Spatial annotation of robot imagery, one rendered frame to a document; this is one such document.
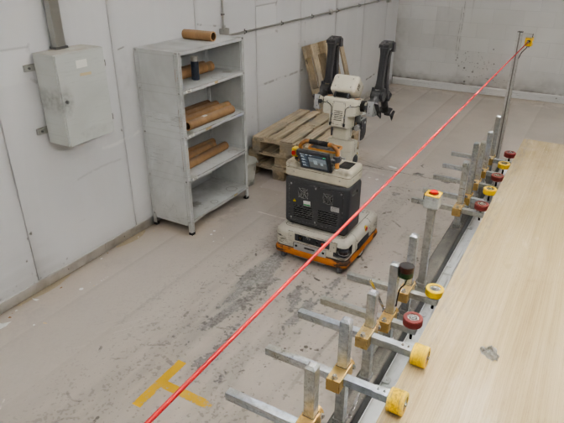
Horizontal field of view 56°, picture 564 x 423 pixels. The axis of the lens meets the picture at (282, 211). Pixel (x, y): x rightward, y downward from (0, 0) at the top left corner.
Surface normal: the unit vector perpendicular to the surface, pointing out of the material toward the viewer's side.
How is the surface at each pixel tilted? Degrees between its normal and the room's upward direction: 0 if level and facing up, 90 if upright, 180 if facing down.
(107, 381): 0
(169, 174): 90
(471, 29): 90
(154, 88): 90
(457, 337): 0
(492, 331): 0
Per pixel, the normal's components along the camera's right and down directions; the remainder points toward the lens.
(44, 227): 0.87, 0.22
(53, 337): 0.00, -0.90
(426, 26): -0.50, 0.39
